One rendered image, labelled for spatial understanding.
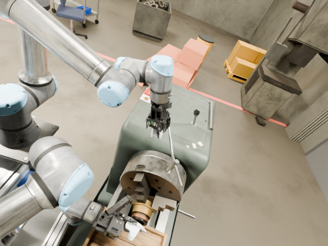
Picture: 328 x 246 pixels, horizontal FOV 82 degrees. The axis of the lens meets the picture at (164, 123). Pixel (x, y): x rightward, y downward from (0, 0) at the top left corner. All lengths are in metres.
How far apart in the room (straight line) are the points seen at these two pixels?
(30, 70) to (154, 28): 4.60
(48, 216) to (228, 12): 8.93
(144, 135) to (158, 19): 4.49
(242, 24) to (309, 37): 5.90
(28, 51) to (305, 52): 3.77
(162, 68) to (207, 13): 8.74
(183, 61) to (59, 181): 3.31
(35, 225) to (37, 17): 1.52
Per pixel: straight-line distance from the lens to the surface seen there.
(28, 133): 0.96
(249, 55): 5.56
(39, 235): 1.82
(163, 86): 0.63
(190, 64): 3.66
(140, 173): 0.88
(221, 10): 9.32
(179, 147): 0.96
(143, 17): 5.26
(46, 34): 0.58
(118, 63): 0.66
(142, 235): 1.11
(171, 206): 0.95
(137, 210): 0.90
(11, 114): 0.87
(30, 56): 0.85
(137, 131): 0.95
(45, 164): 0.63
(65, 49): 0.56
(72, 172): 0.59
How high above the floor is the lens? 1.94
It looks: 42 degrees down
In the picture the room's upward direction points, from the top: 24 degrees clockwise
